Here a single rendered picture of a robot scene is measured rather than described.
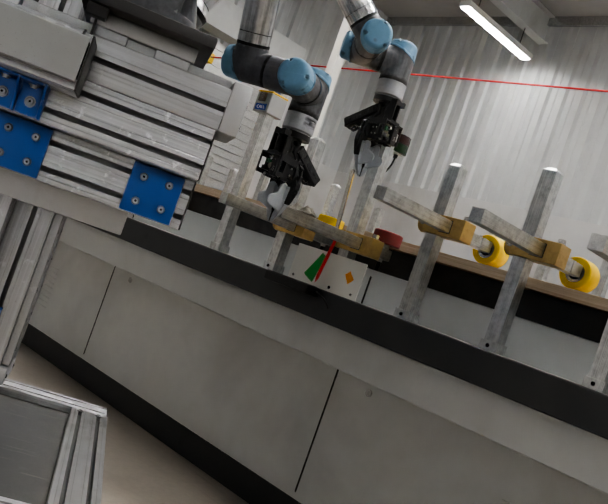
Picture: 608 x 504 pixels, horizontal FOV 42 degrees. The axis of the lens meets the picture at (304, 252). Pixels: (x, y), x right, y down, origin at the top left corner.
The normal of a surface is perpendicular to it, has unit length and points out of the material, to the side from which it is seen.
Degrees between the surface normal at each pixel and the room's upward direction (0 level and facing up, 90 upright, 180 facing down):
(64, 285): 90
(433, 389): 90
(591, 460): 90
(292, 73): 90
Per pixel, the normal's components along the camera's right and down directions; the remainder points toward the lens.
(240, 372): -0.66, -0.25
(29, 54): 0.22, 0.06
